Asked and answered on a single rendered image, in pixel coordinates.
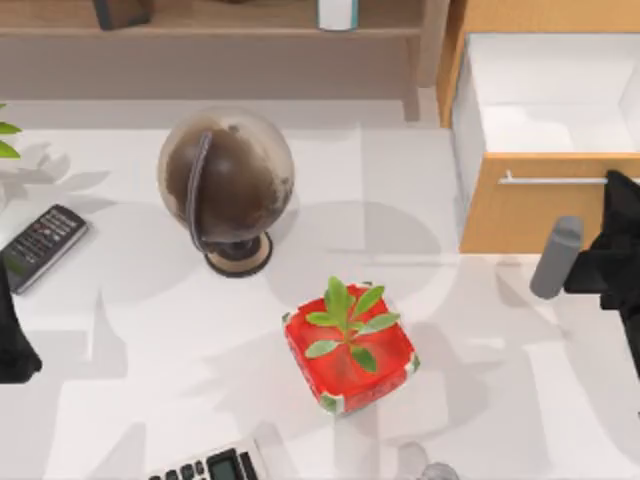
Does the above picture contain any wooden open shelf unit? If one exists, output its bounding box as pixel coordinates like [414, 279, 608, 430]
[0, 0, 452, 122]

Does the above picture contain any white and blue cylinder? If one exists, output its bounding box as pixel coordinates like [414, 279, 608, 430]
[316, 0, 362, 33]

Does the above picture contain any wooden cupboard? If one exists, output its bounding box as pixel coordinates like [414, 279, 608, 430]
[433, 0, 640, 132]

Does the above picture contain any brown globe on stand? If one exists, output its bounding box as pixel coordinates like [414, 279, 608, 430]
[156, 105, 297, 279]

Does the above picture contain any white drawer inside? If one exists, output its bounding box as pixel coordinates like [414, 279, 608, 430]
[451, 31, 640, 162]

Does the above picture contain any green leafy plant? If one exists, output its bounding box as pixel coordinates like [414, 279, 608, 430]
[0, 101, 24, 162]

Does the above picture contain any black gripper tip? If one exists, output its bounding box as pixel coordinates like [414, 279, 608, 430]
[0, 258, 44, 386]

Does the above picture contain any white calculator with black keys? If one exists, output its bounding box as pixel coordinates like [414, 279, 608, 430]
[146, 436, 267, 480]

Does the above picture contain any dark brown box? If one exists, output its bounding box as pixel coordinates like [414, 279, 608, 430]
[92, 0, 152, 32]

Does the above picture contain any clear grey glass object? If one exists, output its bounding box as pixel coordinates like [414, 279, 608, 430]
[395, 441, 462, 480]

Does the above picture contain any long metal drawer handle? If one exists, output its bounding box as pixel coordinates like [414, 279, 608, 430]
[497, 170, 610, 187]

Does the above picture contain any pale wooden drawer front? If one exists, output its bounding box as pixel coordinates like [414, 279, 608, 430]
[458, 151, 640, 256]

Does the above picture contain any black remote control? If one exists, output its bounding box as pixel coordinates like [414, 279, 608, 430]
[0, 203, 91, 297]

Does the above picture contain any red pot with green plant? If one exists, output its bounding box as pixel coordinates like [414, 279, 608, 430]
[281, 275, 422, 417]

